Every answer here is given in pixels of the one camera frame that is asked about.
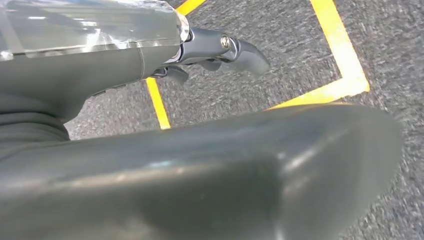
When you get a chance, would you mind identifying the yellow floor tape square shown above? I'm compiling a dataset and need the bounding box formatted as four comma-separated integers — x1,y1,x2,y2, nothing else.
145,0,371,131

